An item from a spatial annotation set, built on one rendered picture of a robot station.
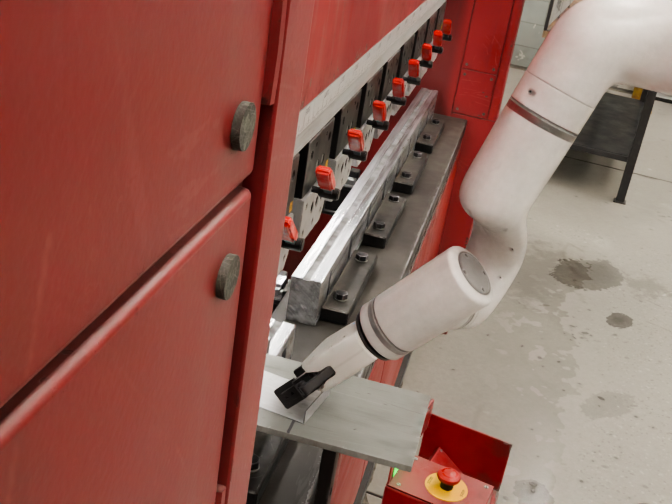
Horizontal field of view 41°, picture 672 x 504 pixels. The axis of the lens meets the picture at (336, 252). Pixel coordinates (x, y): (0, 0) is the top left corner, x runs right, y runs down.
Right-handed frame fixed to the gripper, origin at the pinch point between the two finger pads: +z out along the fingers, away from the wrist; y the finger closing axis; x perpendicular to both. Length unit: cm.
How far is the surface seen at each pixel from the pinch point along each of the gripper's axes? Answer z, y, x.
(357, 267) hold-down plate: 20, -66, -4
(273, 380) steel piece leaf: 5.4, -2.7, -2.0
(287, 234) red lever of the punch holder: -19.3, 9.3, -17.4
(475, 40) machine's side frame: 13, -214, -35
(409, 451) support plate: -9.0, 1.4, 15.4
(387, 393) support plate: -4.2, -10.0, 9.8
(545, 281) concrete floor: 78, -297, 68
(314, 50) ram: -29.5, -6.0, -34.1
